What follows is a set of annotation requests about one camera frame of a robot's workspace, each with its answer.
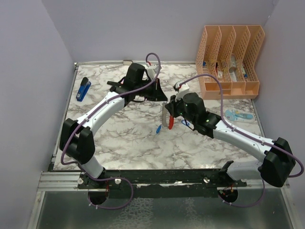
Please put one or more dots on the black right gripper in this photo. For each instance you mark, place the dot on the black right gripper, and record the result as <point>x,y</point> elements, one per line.
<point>172,104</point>

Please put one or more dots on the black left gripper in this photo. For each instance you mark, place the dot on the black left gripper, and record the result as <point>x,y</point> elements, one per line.
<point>157,94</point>

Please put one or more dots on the blue key tag with key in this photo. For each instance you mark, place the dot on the blue key tag with key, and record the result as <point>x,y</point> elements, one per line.
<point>158,129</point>
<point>186,123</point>

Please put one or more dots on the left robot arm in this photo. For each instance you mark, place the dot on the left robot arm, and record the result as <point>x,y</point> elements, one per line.
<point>77,136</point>

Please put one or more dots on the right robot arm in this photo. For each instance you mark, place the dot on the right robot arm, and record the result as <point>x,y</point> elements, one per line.
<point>274,159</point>

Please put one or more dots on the light blue packaged item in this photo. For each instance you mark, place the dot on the light blue packaged item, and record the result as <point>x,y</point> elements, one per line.
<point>237,116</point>

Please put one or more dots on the black orange highlighter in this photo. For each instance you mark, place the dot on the black orange highlighter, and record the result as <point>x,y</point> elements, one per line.
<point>113,83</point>

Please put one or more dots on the peach plastic desk organizer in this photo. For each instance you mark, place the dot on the peach plastic desk organizer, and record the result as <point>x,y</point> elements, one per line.
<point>230,52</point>

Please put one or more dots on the blue black stapler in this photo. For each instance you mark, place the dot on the blue black stapler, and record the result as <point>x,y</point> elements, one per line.
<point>83,89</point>

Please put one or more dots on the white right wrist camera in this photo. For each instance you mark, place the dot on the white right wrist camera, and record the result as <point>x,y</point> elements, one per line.
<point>182,89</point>

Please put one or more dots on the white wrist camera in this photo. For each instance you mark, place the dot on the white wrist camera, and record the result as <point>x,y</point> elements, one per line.
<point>152,70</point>
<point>182,89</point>

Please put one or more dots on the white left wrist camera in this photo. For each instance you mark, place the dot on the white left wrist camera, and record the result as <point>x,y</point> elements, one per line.
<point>152,70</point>

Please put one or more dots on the white wall clip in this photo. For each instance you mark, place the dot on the white wall clip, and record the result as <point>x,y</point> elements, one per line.
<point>127,62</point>

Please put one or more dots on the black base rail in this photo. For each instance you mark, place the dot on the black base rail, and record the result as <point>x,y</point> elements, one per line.
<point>161,183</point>

